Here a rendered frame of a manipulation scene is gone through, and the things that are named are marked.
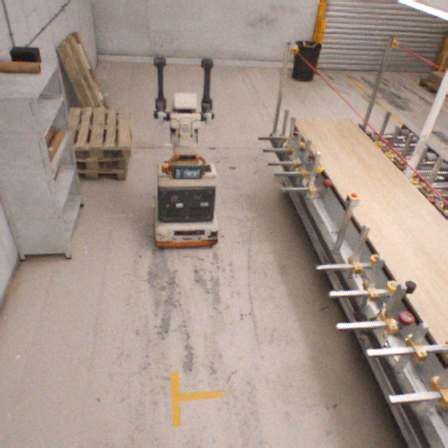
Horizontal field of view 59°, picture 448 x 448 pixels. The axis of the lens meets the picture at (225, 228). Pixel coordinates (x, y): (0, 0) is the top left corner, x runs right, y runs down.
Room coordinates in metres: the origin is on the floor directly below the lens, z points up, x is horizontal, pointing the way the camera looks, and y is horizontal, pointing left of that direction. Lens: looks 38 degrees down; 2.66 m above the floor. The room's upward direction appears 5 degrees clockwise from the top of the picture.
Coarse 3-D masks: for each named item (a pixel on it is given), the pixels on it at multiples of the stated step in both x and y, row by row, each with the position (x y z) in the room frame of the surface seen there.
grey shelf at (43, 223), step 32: (0, 96) 2.69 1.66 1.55; (32, 96) 2.75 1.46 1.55; (0, 128) 2.66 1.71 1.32; (32, 128) 2.71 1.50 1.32; (64, 128) 3.58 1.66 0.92; (0, 160) 2.65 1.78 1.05; (32, 160) 2.69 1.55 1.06; (64, 160) 3.57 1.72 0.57; (0, 192) 2.64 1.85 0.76; (32, 192) 2.68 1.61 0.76; (64, 192) 3.07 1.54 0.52; (32, 224) 2.67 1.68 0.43; (64, 224) 3.06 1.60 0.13
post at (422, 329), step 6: (420, 324) 1.36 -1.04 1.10; (426, 324) 1.36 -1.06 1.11; (420, 330) 1.34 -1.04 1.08; (426, 330) 1.34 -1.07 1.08; (414, 336) 1.35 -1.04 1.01; (420, 336) 1.34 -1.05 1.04; (414, 342) 1.34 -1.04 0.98; (420, 342) 1.34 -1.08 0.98; (402, 360) 1.34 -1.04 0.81; (408, 360) 1.34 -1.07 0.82; (396, 366) 1.36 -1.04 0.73; (402, 366) 1.34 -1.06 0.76
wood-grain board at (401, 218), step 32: (320, 128) 4.21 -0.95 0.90; (352, 128) 4.29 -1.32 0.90; (320, 160) 3.45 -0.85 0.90; (352, 160) 3.51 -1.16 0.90; (384, 160) 3.57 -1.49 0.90; (352, 192) 2.92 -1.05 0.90; (384, 192) 2.97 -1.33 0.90; (416, 192) 3.02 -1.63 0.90; (384, 224) 2.49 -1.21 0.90; (416, 224) 2.53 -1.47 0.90; (384, 256) 2.11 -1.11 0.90; (416, 256) 2.15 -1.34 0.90; (416, 288) 1.83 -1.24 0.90
